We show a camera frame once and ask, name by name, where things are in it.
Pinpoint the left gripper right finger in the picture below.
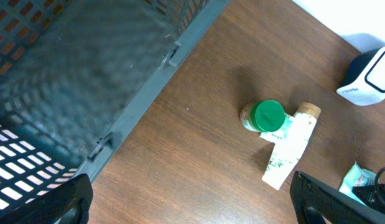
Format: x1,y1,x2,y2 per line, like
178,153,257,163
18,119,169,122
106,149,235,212
290,171,385,224

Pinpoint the white barcode scanner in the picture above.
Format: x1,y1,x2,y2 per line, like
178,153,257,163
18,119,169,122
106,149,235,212
336,47,385,106

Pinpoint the teal wet wipes pack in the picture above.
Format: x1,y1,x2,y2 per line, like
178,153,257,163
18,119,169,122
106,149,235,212
339,162,376,205

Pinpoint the green lid jar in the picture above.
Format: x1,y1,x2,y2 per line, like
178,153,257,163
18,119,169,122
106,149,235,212
239,100,286,133

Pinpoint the right black cable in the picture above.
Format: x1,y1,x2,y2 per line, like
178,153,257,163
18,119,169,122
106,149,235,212
374,165,385,187

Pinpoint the grey plastic mesh basket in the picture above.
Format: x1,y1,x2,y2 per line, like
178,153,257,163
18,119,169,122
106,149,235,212
0,0,226,217

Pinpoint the white tube with cork cap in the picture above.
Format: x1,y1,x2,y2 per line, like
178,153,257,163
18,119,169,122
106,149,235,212
262,102,321,190

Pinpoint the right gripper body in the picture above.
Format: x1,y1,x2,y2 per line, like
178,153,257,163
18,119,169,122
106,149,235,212
352,184,385,214

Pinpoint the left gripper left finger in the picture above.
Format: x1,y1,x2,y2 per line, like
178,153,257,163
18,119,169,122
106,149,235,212
0,174,93,224

